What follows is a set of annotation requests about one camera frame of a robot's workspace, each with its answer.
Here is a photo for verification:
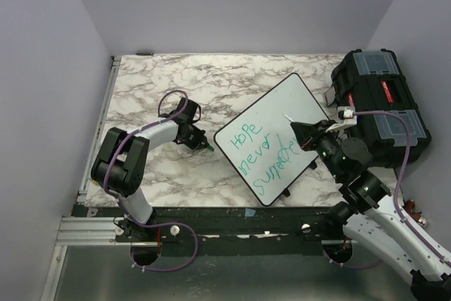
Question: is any black plastic toolbox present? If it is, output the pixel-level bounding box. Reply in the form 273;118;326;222
323;49;431;168

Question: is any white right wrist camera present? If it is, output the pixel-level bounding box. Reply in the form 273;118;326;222
326;106;357;133

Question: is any copper metal connector fitting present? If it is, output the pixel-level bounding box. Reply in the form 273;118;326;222
404;199;427;228

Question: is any green capped whiteboard marker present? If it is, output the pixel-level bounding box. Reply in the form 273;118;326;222
283;113;294;123

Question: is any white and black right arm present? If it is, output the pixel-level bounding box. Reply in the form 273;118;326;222
290;121;450;300

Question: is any white whiteboard black frame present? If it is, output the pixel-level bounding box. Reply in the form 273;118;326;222
214;73;327;207

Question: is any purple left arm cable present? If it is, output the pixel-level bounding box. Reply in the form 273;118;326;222
104;89;200;273

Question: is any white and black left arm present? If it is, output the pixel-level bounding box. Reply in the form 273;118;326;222
90;98;214;241

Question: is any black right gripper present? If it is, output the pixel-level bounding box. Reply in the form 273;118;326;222
290;118;344;180

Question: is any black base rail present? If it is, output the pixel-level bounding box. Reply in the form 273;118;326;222
114;207;354;262

